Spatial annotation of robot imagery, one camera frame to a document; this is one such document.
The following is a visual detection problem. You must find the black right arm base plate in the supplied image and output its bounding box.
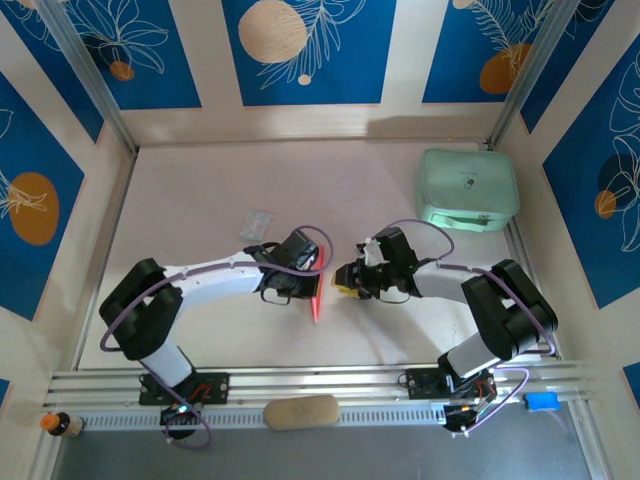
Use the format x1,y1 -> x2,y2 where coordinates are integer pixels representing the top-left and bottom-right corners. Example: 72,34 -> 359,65
405,368 -> 499,400

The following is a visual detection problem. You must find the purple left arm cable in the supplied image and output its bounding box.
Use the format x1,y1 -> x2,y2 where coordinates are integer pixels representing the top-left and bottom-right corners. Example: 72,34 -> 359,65
101,224 -> 335,450

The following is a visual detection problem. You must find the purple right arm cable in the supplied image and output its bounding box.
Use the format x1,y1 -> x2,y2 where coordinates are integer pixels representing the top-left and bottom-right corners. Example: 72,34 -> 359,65
383,218 -> 558,435

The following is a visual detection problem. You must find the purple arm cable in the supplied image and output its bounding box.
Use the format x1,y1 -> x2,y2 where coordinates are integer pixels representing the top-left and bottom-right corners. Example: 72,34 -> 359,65
101,224 -> 335,450
383,218 -> 558,435

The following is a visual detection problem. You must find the small clear plastic bag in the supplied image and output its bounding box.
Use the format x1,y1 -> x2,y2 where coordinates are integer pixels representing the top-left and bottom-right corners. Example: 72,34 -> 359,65
238,208 -> 279,245

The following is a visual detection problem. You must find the tan oval pad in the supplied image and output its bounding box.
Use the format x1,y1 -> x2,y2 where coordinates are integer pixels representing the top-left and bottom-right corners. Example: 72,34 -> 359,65
263,394 -> 341,431

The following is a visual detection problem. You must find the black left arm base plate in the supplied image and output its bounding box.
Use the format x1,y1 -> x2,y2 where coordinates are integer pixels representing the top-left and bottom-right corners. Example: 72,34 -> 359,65
138,372 -> 230,406

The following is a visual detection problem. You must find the aluminium frame post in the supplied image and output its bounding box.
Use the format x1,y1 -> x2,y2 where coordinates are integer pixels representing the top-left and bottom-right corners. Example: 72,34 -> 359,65
37,0 -> 139,154
487,0 -> 574,149

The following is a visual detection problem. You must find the small blue box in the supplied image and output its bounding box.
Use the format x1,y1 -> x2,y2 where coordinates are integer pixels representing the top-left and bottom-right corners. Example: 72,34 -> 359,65
523,392 -> 560,413

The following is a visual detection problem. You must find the black controller board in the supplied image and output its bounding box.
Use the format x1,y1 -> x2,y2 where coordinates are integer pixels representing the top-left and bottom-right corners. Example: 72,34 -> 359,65
442,402 -> 485,435
159,403 -> 202,427

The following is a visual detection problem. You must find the mint green zip pouch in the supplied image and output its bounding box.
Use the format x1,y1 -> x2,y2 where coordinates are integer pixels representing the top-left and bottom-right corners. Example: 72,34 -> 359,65
415,148 -> 521,233

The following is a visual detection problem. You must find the pale table mat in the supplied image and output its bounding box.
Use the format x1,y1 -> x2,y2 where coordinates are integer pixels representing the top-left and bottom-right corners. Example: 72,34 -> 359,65
74,141 -> 546,371

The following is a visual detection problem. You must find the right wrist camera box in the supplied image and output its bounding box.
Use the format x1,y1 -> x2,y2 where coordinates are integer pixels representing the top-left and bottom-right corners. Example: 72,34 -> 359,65
356,237 -> 385,267

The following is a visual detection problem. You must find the small bottle orange cap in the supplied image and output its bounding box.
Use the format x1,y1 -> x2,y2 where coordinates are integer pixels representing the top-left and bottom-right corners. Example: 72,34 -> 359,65
39,411 -> 85,440

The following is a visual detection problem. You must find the slotted grey cable duct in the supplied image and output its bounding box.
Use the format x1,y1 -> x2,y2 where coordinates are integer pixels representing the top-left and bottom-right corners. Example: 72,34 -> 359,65
74,403 -> 566,430

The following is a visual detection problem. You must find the pink cloth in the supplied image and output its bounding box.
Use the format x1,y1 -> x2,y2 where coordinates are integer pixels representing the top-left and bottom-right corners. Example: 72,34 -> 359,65
306,243 -> 335,326

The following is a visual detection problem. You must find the aluminium mounting rail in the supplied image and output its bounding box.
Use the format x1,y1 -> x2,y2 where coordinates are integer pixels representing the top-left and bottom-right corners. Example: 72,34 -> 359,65
43,362 -> 599,409

